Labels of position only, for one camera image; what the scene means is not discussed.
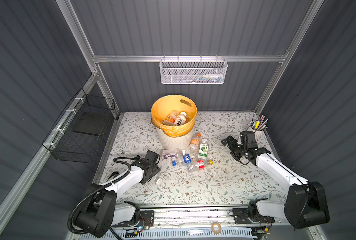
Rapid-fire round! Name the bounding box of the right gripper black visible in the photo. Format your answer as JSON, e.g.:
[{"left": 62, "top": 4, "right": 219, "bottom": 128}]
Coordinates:
[{"left": 221, "top": 135, "right": 246, "bottom": 160}]

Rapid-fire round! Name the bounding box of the orange label small bottle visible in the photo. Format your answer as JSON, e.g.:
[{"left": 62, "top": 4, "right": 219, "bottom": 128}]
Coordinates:
[{"left": 162, "top": 110, "right": 180, "bottom": 126}]

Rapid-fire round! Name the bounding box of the orange milk tea bottle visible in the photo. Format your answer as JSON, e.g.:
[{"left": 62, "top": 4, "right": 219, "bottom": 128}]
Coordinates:
[{"left": 174, "top": 112, "right": 187, "bottom": 126}]

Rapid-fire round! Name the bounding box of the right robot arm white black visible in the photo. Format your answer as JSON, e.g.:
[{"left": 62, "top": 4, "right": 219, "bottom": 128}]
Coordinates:
[{"left": 221, "top": 131, "right": 330, "bottom": 230}]

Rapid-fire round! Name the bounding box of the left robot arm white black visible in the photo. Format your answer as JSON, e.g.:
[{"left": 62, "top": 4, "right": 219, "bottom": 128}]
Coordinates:
[{"left": 67, "top": 151, "right": 160, "bottom": 238}]

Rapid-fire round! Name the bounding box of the white bin with yellow bag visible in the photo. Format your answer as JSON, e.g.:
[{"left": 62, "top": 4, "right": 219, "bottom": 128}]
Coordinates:
[{"left": 151, "top": 95, "right": 198, "bottom": 149}]

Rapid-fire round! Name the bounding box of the purple grape label bottle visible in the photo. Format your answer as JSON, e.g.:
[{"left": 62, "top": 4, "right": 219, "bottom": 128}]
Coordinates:
[{"left": 160, "top": 149, "right": 181, "bottom": 161}]

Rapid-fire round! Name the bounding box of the white pen holder cup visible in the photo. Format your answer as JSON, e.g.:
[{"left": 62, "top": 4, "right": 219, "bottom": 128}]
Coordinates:
[{"left": 250, "top": 115, "right": 269, "bottom": 132}]

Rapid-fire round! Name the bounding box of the pepsi blue label bottle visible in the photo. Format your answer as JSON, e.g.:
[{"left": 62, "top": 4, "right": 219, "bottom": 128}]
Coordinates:
[{"left": 182, "top": 149, "right": 192, "bottom": 165}]

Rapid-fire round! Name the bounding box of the green lime label bottle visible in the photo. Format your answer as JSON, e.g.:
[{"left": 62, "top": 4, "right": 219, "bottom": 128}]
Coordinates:
[{"left": 199, "top": 138, "right": 209, "bottom": 160}]

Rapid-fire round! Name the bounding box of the orange cap clear bottle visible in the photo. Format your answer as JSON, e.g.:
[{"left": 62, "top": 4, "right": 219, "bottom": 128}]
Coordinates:
[{"left": 187, "top": 133, "right": 202, "bottom": 153}]

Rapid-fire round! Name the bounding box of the red label yellow cap bottle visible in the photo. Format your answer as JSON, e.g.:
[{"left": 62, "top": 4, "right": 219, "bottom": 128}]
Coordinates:
[{"left": 188, "top": 159, "right": 214, "bottom": 172}]

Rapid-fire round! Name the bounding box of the white spray bottle in basket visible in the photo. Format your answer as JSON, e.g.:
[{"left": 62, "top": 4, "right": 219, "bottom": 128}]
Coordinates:
[{"left": 202, "top": 74, "right": 224, "bottom": 82}]

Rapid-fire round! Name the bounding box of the tape roll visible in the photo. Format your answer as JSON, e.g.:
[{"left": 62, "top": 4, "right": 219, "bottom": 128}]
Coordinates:
[{"left": 211, "top": 222, "right": 222, "bottom": 235}]

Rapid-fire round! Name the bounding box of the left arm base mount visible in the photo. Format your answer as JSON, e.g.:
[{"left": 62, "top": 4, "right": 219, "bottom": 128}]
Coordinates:
[{"left": 118, "top": 211, "right": 155, "bottom": 227}]

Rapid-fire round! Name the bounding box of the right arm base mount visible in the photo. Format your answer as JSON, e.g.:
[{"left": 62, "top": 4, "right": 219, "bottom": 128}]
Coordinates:
[{"left": 231, "top": 207, "right": 275, "bottom": 225}]

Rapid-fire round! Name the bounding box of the black wire side basket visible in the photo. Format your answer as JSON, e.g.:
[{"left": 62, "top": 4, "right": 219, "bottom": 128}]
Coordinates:
[{"left": 42, "top": 91, "right": 116, "bottom": 164}]

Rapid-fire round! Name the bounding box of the white wire wall basket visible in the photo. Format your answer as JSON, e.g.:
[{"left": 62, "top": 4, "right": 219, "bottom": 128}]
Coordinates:
[{"left": 159, "top": 57, "right": 228, "bottom": 85}]

